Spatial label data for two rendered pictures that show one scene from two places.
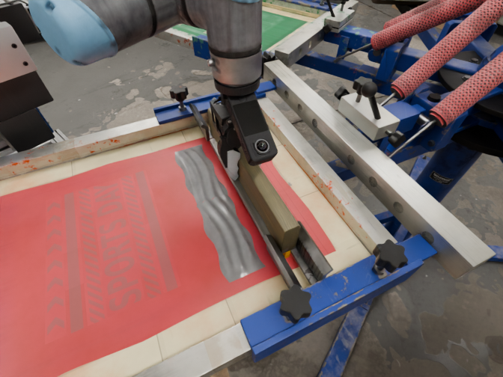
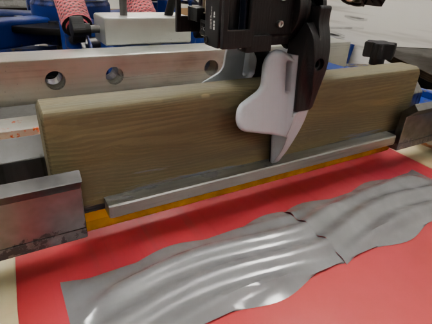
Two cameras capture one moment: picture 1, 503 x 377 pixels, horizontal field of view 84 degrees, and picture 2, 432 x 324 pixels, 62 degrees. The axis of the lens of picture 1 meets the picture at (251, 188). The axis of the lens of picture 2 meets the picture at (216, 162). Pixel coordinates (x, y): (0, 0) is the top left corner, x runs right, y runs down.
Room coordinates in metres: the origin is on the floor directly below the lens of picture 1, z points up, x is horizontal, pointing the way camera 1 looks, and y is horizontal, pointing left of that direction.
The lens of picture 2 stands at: (0.46, 0.30, 1.13)
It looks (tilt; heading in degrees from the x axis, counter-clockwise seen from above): 28 degrees down; 264
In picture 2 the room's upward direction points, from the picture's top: 3 degrees clockwise
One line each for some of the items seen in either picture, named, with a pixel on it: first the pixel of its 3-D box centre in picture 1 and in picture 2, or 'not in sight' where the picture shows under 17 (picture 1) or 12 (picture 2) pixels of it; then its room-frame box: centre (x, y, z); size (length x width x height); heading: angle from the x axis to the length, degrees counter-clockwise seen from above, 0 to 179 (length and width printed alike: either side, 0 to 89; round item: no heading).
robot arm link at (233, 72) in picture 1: (234, 63); not in sight; (0.40, 0.03, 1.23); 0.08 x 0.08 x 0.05
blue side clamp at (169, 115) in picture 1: (212, 110); not in sight; (0.65, 0.11, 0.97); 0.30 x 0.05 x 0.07; 115
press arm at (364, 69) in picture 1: (311, 60); not in sight; (1.10, -0.24, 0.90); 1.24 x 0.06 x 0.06; 55
